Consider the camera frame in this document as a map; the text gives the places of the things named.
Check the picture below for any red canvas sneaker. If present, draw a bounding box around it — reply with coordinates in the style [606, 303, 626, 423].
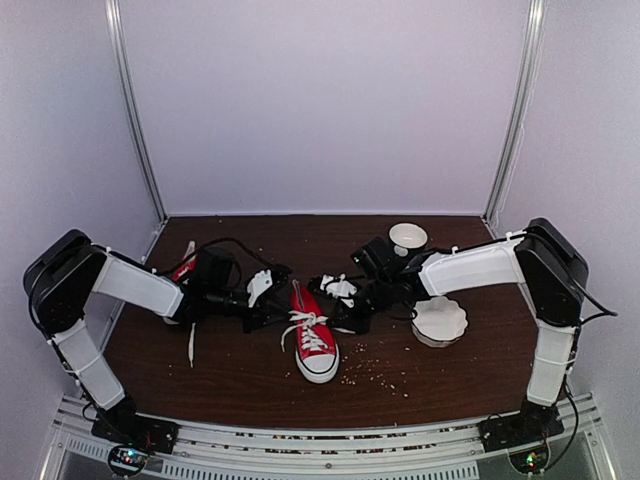
[163, 240, 197, 326]
[280, 280, 340, 384]

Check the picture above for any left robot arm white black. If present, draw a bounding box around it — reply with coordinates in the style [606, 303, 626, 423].
[22, 229, 292, 444]

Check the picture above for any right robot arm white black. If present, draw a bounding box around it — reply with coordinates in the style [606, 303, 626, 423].
[311, 218, 593, 442]

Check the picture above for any white scalloped ceramic bowl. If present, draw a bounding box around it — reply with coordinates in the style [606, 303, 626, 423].
[411, 296, 469, 348]

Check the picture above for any black bowl white inside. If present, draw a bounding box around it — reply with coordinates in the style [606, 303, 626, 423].
[388, 223, 428, 257]

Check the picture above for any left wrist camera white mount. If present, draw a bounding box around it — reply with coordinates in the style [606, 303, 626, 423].
[246, 264, 292, 308]

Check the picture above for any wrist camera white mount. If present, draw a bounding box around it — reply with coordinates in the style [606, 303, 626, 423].
[246, 264, 292, 308]
[307, 274, 359, 308]

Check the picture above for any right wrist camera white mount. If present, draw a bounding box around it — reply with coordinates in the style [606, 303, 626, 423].
[307, 274, 359, 308]

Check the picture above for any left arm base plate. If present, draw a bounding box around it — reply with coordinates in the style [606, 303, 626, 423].
[91, 416, 179, 454]

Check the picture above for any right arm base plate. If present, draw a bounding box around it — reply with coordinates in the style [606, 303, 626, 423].
[478, 414, 565, 452]

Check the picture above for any aluminium front rail frame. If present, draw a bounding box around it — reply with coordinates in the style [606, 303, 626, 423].
[35, 394, 624, 479]

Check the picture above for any left aluminium corner post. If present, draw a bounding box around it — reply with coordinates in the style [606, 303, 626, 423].
[105, 0, 168, 223]

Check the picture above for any aluminium corner post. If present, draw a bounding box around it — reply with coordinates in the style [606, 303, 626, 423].
[105, 0, 168, 223]
[484, 0, 547, 232]

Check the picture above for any right aluminium corner post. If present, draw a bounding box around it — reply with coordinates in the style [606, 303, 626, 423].
[484, 0, 547, 232]

